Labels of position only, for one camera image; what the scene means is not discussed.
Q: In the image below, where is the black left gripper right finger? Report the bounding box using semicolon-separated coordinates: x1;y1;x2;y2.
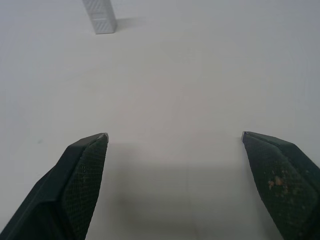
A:
241;130;320;240

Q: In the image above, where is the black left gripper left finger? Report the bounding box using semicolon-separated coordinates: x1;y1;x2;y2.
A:
0;132;110;240

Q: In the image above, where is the white ridged block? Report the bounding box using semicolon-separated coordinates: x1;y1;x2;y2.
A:
82;0;118;35

